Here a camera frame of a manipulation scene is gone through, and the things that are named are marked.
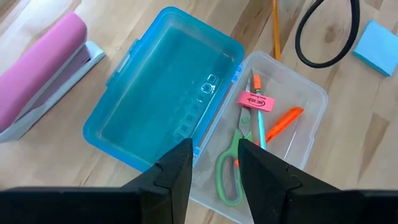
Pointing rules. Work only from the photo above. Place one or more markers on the blue sticky notes pad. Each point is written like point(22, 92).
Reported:
point(377, 46)

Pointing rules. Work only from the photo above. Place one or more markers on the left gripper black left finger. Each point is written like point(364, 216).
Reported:
point(172, 186)

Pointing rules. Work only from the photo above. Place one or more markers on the pink rubber eraser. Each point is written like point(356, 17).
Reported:
point(255, 101)

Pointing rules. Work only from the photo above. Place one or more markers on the blue-lidded clear pencil box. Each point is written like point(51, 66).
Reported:
point(161, 93)

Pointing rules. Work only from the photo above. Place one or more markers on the pink and white stapler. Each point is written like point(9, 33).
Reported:
point(37, 68)

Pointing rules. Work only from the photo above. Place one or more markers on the yellow pencil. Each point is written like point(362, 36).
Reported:
point(276, 31)

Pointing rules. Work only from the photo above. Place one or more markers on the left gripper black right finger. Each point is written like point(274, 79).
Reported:
point(267, 186)

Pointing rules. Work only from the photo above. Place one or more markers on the teal pencil with orange end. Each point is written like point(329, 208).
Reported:
point(260, 124)

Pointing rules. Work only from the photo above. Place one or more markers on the orange highlighter pen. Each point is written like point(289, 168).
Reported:
point(284, 121)

